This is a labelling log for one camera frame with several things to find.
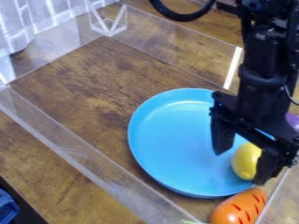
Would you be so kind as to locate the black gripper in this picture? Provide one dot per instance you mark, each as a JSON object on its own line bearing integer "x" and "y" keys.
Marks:
{"x": 254, "y": 114}

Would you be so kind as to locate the orange toy carrot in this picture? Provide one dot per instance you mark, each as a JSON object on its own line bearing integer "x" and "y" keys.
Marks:
{"x": 242, "y": 208}

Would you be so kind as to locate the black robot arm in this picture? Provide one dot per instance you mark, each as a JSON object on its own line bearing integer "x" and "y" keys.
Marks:
{"x": 270, "y": 33}

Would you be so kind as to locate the yellow toy lemon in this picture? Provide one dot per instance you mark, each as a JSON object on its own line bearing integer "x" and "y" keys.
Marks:
{"x": 245, "y": 161}

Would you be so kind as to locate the purple toy eggplant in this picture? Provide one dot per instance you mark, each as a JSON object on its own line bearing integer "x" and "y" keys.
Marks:
{"x": 293, "y": 119}

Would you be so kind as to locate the blue plastic plate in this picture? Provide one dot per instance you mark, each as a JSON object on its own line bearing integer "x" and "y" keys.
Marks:
{"x": 169, "y": 136}

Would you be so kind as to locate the blue object at corner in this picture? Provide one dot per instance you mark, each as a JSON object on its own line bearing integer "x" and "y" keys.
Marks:
{"x": 9, "y": 207}

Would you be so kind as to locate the white patterned curtain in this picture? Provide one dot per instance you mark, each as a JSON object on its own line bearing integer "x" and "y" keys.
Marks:
{"x": 27, "y": 17}

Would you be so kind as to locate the clear acrylic enclosure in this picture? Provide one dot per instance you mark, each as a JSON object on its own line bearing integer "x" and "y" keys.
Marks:
{"x": 113, "y": 58}

